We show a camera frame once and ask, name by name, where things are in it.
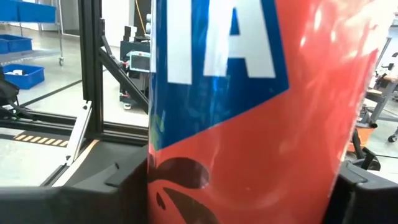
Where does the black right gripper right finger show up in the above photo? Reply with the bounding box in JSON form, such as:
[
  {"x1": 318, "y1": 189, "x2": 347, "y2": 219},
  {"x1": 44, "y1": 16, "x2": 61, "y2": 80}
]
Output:
[{"x1": 323, "y1": 161, "x2": 398, "y2": 224}]

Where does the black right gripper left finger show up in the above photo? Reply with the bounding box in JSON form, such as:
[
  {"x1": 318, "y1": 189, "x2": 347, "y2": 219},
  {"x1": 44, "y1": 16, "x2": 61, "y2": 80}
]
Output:
[{"x1": 0, "y1": 152, "x2": 150, "y2": 224}]

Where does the red Fanta can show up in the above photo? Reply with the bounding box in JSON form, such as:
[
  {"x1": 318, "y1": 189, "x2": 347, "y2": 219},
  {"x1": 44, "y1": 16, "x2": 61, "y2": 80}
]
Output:
[{"x1": 147, "y1": 0, "x2": 382, "y2": 224}]

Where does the orange shop vacuum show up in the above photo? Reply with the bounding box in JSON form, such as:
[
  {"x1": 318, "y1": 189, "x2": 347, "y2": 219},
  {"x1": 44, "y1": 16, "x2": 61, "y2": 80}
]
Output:
[{"x1": 346, "y1": 121, "x2": 382, "y2": 171}]

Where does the black hazard-striped floor mat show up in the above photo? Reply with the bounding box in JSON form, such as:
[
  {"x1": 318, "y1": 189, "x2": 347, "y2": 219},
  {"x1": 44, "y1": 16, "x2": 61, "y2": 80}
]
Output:
[{"x1": 14, "y1": 133, "x2": 69, "y2": 147}]

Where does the workbench with grey legs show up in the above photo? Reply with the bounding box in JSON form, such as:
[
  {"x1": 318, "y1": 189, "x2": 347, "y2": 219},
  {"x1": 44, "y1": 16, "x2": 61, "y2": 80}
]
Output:
[{"x1": 362, "y1": 35, "x2": 398, "y2": 144}]

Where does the blue bin with white contents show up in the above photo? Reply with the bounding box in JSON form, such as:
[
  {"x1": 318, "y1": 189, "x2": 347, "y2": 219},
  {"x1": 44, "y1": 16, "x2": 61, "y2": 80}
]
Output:
[{"x1": 2, "y1": 63, "x2": 45, "y2": 90}]

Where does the black cart with small screen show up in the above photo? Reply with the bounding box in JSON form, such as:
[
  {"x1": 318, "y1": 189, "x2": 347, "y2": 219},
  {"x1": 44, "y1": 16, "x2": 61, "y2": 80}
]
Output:
[{"x1": 119, "y1": 24, "x2": 152, "y2": 110}]

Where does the blue storage bin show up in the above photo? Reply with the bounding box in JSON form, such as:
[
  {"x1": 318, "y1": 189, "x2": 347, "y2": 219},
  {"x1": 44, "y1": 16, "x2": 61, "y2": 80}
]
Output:
[
  {"x1": 0, "y1": 0, "x2": 57, "y2": 22},
  {"x1": 0, "y1": 34, "x2": 33, "y2": 54}
]

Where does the black aluminium table frame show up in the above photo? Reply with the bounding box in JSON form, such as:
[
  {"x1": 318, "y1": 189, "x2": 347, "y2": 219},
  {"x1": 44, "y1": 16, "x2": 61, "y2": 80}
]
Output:
[{"x1": 0, "y1": 0, "x2": 150, "y2": 187}]

